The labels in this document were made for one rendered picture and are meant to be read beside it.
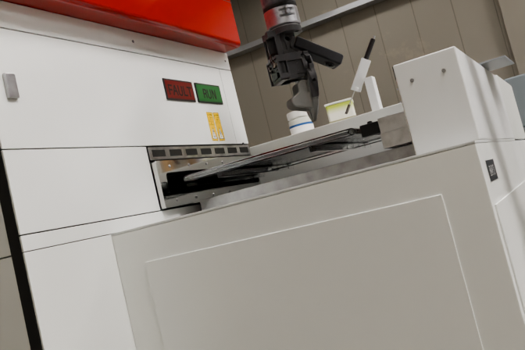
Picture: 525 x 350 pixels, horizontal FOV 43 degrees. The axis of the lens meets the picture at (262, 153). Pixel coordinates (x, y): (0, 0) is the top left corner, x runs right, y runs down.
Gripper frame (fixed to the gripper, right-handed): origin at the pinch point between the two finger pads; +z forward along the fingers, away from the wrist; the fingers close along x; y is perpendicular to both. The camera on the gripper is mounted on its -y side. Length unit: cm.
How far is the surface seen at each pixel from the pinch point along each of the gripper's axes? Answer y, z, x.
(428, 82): 2.8, 5.2, 49.5
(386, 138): 0.1, 10.4, 28.0
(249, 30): -207, -200, -609
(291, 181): 13.2, 13.3, 11.1
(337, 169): 6.2, 13.3, 17.6
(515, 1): -404, -124, -392
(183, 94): 25.3, -12.0, -10.4
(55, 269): 59, 19, 25
